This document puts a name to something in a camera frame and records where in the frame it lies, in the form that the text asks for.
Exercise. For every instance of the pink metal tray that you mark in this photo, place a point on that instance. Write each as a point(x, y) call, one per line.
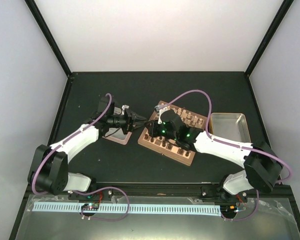
point(115, 134)

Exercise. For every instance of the black frame post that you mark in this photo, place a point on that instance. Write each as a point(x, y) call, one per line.
point(36, 13)
point(273, 27)

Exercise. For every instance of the black frame post right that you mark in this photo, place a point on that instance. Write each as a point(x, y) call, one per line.
point(273, 27)

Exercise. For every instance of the light blue slotted cable duct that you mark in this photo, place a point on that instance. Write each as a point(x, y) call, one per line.
point(119, 208)

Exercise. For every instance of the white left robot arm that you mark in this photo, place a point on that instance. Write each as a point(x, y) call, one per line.
point(49, 172)

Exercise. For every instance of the wooden chess board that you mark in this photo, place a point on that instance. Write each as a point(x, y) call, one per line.
point(176, 153)

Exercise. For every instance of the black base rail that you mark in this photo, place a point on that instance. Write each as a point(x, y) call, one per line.
point(208, 192)

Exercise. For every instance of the black frame post left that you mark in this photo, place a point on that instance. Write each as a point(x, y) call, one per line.
point(36, 13)

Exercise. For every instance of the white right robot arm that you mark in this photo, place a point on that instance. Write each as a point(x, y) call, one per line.
point(260, 169)

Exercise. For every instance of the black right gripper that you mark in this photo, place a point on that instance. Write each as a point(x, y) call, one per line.
point(152, 128)

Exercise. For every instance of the yellow metal tray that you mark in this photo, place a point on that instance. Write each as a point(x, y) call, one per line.
point(229, 129)

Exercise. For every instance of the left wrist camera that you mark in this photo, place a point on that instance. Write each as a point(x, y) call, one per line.
point(120, 110)

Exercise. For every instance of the white chess pieces row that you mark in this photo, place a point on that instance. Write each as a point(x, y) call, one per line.
point(191, 119)

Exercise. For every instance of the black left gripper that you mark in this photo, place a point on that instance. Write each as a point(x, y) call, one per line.
point(130, 115)

